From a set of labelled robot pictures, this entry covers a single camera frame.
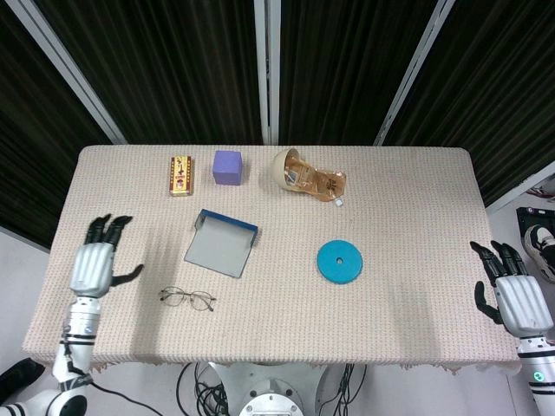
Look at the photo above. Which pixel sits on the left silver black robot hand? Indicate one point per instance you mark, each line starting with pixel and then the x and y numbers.
pixel 93 268

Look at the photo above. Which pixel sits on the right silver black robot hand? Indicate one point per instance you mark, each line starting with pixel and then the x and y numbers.
pixel 522 303

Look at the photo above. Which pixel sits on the black wire-rim eyeglasses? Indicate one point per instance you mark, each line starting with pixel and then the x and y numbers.
pixel 187 296

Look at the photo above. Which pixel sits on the blue glasses case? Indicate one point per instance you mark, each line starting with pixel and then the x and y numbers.
pixel 219 251

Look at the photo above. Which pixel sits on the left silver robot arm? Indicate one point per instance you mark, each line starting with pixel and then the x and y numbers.
pixel 80 325

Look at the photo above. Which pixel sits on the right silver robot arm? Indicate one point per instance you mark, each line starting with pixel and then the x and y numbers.
pixel 539 381

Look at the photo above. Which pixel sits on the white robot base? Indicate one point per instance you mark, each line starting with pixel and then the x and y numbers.
pixel 271 394

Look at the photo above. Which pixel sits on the red and yellow box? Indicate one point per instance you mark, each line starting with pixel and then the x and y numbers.
pixel 181 175

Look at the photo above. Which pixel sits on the white and black sneaker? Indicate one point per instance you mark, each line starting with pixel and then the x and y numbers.
pixel 539 251

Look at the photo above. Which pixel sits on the black floor mat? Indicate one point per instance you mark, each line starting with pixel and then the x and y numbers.
pixel 526 216

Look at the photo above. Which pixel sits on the white and red sneaker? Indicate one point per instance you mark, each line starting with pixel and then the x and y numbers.
pixel 542 190

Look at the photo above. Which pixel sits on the black rounded object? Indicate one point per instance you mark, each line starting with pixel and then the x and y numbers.
pixel 19 379

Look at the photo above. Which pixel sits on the black curtain panel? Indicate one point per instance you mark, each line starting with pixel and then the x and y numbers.
pixel 30 130
pixel 347 65
pixel 173 65
pixel 498 86

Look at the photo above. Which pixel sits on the purple foam cube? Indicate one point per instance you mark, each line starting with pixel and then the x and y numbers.
pixel 226 167

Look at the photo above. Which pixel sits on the teal disc with hole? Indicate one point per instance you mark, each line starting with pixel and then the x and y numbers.
pixel 347 268

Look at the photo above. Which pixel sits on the beige woven tablecloth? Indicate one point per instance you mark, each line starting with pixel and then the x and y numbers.
pixel 277 320

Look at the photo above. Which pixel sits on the beige bowl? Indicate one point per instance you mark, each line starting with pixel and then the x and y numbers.
pixel 279 167

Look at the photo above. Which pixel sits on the golden brown snack pouch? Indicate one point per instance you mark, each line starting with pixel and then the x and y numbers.
pixel 323 182

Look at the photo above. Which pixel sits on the grey metal frame post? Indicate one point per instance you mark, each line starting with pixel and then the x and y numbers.
pixel 73 73
pixel 520 188
pixel 268 69
pixel 412 73

